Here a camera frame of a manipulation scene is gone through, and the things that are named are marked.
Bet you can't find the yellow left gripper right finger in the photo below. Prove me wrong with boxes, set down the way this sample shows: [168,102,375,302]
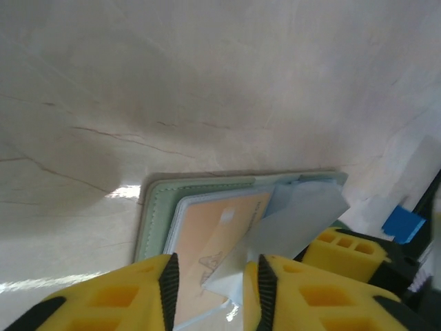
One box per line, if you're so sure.
[243,254,428,331]

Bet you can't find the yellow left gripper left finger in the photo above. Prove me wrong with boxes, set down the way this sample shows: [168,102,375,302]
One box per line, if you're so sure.
[0,252,181,331]

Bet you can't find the gold credit card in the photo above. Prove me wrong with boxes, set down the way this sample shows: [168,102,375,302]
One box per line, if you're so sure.
[174,192,274,327]

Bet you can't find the small blue box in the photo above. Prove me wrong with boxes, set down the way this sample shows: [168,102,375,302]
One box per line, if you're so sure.
[381,205,429,245]

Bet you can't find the mint green card holder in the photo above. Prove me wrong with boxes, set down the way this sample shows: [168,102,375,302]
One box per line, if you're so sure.
[134,168,353,328]

